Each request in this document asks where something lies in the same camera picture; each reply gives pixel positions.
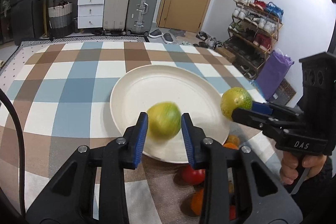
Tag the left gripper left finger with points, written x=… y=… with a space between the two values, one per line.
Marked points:
x=89 y=187

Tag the woven laundry basket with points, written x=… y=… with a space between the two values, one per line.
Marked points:
x=61 y=19

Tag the green guava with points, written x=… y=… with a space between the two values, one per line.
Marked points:
x=235 y=98

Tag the red tomato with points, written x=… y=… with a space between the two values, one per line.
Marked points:
x=232 y=212
x=192 y=176

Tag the small orange mandarin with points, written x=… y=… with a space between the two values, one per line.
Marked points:
x=232 y=142

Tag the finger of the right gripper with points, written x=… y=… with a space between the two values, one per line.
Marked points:
x=259 y=119
x=272 y=109

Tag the beige suitcase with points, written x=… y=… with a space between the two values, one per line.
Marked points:
x=114 y=15

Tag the silver suitcase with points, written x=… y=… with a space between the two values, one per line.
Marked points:
x=139 y=18

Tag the large orange mandarin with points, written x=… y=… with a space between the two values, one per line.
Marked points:
x=197 y=202

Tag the doormat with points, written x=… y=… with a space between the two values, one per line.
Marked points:
x=283 y=94

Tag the purple bag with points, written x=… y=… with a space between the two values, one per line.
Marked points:
x=272 y=74

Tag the person right hand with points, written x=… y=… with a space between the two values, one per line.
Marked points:
x=289 y=165

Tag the grey slipper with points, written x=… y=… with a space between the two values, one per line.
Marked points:
x=155 y=34

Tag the wooden shoe rack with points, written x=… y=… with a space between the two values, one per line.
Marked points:
x=253 y=32

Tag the cream round plate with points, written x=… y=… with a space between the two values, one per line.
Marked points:
x=146 y=86

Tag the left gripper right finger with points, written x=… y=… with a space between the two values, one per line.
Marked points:
x=236 y=177

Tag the yellow-green guava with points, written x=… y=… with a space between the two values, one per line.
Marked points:
x=164 y=121

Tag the checkered tablecloth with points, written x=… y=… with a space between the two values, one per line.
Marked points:
x=61 y=94

